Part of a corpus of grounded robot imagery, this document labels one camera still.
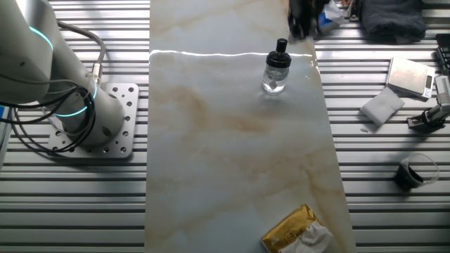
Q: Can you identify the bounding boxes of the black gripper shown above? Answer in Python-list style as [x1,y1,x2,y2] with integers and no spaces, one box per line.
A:
[287,0,319,39]

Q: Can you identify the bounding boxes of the clear glass jar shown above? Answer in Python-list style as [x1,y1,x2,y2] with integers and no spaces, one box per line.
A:
[262,63,290,96]

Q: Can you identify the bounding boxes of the blue tissue pack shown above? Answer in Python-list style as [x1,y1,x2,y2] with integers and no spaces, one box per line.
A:
[318,0,347,36]

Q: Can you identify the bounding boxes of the dark grey towel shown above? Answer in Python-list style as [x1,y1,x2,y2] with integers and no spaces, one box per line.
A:
[361,0,428,45]

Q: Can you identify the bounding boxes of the silver digital scale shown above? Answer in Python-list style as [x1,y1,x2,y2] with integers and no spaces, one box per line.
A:
[385,56,436,99]

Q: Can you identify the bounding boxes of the white marble pattern slab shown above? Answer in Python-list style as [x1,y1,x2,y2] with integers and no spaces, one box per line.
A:
[143,0,356,253]

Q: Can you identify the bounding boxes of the black keyboard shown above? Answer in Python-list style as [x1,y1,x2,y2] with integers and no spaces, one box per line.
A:
[435,33,450,77]

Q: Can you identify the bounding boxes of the clear plastic measuring cup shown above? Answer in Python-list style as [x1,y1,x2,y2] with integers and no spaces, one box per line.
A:
[393,153,440,193]

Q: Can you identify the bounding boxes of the gold tissue pack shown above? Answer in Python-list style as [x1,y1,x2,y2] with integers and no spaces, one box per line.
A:
[260,203,335,253]

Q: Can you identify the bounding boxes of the thick grey cable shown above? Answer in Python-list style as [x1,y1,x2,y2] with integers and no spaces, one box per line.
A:
[56,20,106,85]

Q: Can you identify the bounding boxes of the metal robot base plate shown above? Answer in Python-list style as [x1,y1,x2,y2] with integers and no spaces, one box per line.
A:
[47,82,140,159]

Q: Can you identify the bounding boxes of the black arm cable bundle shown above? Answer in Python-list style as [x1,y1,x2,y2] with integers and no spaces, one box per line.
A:
[0,82,98,155]

